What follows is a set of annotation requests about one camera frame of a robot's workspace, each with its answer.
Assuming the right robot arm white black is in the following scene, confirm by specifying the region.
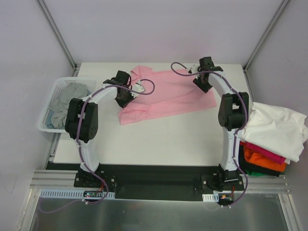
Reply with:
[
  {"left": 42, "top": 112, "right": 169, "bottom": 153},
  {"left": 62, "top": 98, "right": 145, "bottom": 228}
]
[{"left": 193, "top": 57, "right": 249, "bottom": 192}]

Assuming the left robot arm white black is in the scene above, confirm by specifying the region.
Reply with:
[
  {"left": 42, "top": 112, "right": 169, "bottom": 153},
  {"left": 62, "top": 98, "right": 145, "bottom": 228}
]
[{"left": 64, "top": 71, "right": 145, "bottom": 187}]

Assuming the slotted cable duct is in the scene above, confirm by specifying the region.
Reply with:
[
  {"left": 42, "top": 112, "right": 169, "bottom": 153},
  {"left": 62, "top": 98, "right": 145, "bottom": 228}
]
[
  {"left": 40, "top": 189, "right": 116, "bottom": 200},
  {"left": 202, "top": 193, "right": 219, "bottom": 203}
]

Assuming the right slotted cable duct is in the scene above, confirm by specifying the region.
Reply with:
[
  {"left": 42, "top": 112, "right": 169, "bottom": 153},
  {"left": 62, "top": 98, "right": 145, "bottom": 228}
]
[{"left": 202, "top": 193, "right": 219, "bottom": 203}]

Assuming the light blue t shirt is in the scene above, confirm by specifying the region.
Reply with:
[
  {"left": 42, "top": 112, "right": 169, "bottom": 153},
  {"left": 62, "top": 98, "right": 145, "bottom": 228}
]
[{"left": 46, "top": 111, "right": 64, "bottom": 129}]

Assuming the magenta t shirt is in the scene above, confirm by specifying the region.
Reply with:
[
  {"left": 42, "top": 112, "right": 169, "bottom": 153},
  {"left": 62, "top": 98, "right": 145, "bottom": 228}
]
[{"left": 241, "top": 142, "right": 286, "bottom": 165}]

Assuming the white plastic laundry basket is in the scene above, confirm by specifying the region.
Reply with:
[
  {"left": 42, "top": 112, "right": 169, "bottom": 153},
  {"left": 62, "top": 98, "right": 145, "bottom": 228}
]
[{"left": 38, "top": 77, "right": 97, "bottom": 133}]

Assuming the orange t shirt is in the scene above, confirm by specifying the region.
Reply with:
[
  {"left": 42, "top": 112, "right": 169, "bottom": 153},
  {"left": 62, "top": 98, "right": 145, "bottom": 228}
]
[{"left": 244, "top": 146, "right": 287, "bottom": 172}]

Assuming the aluminium front rail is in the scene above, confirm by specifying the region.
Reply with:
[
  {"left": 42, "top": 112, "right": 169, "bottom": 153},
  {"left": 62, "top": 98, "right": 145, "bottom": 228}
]
[{"left": 30, "top": 169, "right": 291, "bottom": 194}]

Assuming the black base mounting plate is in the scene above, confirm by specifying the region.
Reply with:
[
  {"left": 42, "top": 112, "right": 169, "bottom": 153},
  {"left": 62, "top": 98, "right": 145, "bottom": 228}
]
[{"left": 74, "top": 164, "right": 244, "bottom": 201}]

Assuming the pink t shirt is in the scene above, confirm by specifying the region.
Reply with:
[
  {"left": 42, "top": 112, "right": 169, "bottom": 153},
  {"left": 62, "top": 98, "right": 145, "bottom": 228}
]
[{"left": 118, "top": 65, "right": 217, "bottom": 125}]

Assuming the left slotted cable duct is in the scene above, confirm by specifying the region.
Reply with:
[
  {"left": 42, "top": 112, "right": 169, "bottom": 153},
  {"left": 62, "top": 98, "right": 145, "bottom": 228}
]
[{"left": 40, "top": 189, "right": 116, "bottom": 200}]

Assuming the left aluminium frame post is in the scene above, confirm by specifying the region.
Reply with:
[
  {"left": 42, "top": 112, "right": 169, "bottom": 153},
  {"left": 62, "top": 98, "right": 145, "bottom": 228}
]
[{"left": 36, "top": 0, "right": 79, "bottom": 77}]

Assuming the green t shirt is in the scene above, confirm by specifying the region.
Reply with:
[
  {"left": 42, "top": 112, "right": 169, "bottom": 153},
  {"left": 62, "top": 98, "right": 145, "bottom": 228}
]
[{"left": 245, "top": 169, "right": 266, "bottom": 177}]

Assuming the grey t shirt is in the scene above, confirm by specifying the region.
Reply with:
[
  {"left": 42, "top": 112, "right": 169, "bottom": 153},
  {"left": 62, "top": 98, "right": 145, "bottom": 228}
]
[{"left": 49, "top": 83, "right": 88, "bottom": 126}]

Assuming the white t shirt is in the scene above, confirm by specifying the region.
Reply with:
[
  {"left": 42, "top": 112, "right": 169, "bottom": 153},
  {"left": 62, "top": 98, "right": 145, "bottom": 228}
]
[{"left": 241, "top": 102, "right": 308, "bottom": 162}]

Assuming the aluminium frame post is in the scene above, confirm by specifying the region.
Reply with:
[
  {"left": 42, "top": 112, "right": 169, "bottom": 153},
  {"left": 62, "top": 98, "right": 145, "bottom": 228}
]
[
  {"left": 243, "top": 0, "right": 292, "bottom": 73},
  {"left": 36, "top": 0, "right": 79, "bottom": 77}
]

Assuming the right aluminium frame post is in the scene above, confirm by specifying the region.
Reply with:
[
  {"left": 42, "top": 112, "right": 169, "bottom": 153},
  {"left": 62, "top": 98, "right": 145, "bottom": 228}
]
[{"left": 243, "top": 0, "right": 292, "bottom": 73}]

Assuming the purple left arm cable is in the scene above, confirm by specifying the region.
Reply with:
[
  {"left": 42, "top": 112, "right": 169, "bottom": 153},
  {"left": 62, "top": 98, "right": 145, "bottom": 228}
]
[{"left": 38, "top": 78, "right": 155, "bottom": 214}]

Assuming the black t shirt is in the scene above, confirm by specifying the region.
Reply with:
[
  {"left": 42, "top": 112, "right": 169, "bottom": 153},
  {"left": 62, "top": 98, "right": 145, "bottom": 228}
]
[{"left": 239, "top": 144, "right": 283, "bottom": 177}]

